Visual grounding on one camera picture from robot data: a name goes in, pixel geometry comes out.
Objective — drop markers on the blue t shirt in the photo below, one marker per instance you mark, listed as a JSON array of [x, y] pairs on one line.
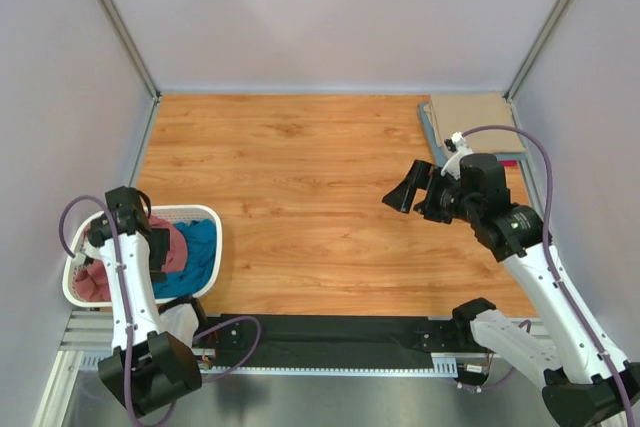
[[202, 246]]

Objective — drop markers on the left aluminium frame post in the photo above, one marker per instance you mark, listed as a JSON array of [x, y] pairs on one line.
[[124, 36]]

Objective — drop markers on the folded grey-blue t shirt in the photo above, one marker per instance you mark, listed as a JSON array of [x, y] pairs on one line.
[[441, 156]]

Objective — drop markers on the white plastic laundry basket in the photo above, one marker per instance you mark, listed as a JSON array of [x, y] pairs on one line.
[[171, 213]]

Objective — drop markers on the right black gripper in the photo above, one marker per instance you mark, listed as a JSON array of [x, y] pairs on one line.
[[426, 192]]

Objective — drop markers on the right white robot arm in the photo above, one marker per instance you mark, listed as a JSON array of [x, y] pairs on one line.
[[583, 377]]

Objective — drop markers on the folded beige t shirt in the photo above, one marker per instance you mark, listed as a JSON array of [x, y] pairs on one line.
[[450, 113]]

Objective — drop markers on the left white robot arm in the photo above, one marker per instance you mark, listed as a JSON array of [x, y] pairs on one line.
[[151, 364]]

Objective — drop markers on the right aluminium frame post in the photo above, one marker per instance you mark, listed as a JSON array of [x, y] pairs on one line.
[[543, 37]]

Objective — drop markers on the aluminium frame post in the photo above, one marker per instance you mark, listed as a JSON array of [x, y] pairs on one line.
[[543, 37], [124, 36]]

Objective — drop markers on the pink t shirt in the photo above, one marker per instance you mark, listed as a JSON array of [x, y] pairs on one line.
[[175, 247]]

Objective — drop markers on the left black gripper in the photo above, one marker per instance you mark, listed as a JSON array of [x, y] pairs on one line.
[[158, 251]]

